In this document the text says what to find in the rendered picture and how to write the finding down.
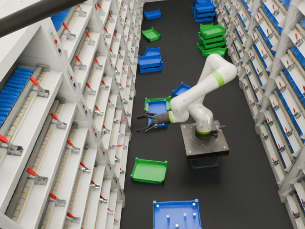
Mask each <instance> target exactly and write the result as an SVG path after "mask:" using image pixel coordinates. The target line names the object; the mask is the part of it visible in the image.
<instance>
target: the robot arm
mask: <svg viewBox="0 0 305 229"><path fill-rule="evenodd" d="M236 75H237V68H236V67H235V66H234V65H233V64H231V63H229V62H228V61H226V60H225V59H223V58H222V57H221V56H220V55H218V54H211V55H209V56H208V57H207V59H206V62H205V65H204V68H203V71H202V74H201V76H200V79H199V81H198V83H197V85H195V86H194V87H192V88H191V89H189V90H188V91H186V92H184V93H182V94H180V95H178V96H176V97H174V98H173V99H171V101H170V108H171V110H172V111H168V112H164V113H162V114H160V115H157V113H149V112H146V114H144V115H141V116H137V119H144V118H146V117H147V118H150V119H151V123H150V125H148V126H147V127H146V128H142V129H136V130H135V131H136V132H137V133H139V132H145V133H146V134H147V133H148V132H150V131H152V130H153V129H156V128H157V125H158V124H165V125H166V124H172V123H177V122H185V121H187V120H188V118H189V114H190V115H191V116H192V118H193V119H194V120H195V121H196V130H195V136H196V137H197V138H198V139H200V140H209V139H210V138H211V137H212V136H214V137H217V133H218V132H219V131H218V130H219V129H222V128H225V127H226V126H225V125H223V126H218V125H215V124H212V120H213V114H212V112H211V111H210V110H209V109H207V108H206V107H204V106H203V104H202V103H203V100H204V98H205V95H206V94H207V93H209V92H211V91H213V90H215V89H217V88H219V87H221V86H223V85H224V84H226V83H228V82H229V81H231V80H233V79H234V78H235V77H236Z"/></svg>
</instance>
